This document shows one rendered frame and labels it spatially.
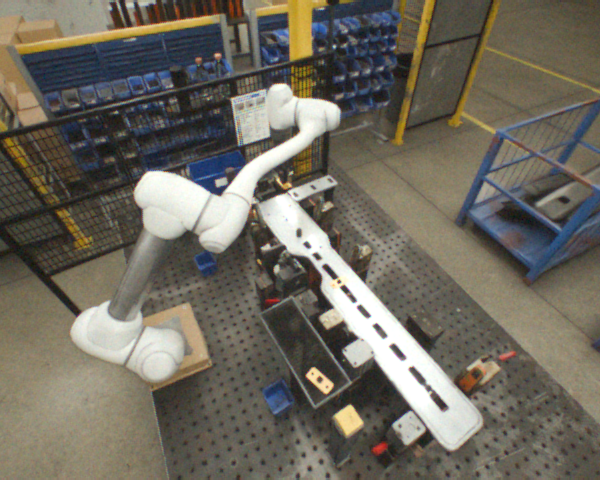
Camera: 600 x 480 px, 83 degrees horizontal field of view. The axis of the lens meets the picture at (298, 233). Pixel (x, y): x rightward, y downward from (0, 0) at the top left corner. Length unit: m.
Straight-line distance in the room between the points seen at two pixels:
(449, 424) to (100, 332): 1.20
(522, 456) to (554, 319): 1.55
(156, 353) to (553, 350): 2.52
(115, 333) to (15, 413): 1.65
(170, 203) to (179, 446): 1.01
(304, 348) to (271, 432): 0.50
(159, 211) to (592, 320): 3.00
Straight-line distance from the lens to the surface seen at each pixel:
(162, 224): 1.06
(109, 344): 1.39
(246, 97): 1.99
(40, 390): 2.92
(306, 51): 2.13
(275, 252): 1.43
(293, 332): 1.23
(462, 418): 1.39
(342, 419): 1.13
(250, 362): 1.70
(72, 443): 2.66
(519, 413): 1.84
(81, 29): 7.71
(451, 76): 4.53
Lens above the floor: 2.25
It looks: 47 degrees down
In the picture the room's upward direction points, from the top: 1 degrees counter-clockwise
